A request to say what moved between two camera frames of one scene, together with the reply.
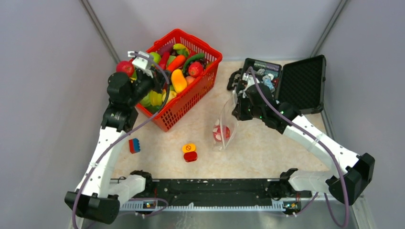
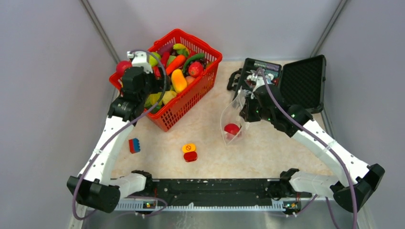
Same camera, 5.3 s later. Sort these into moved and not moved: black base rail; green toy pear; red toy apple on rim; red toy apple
Moved: red toy apple
Not moved: black base rail; green toy pear; red toy apple on rim
